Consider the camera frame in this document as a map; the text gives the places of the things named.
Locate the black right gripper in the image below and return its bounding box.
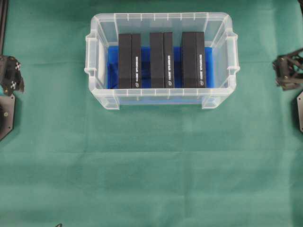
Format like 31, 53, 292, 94
272, 48, 303, 91

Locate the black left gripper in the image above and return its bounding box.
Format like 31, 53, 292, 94
0, 55, 25, 96

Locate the black camera box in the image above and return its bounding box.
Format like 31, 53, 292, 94
150, 32, 175, 88
181, 32, 206, 88
118, 34, 142, 89

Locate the clear plastic storage case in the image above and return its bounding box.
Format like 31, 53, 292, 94
84, 12, 240, 110

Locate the green table cloth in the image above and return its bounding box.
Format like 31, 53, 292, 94
0, 0, 303, 227

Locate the blue foam liner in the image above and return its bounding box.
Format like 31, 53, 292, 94
107, 46, 214, 89

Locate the black aluminium frame post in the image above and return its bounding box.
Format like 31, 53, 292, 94
0, 0, 9, 55

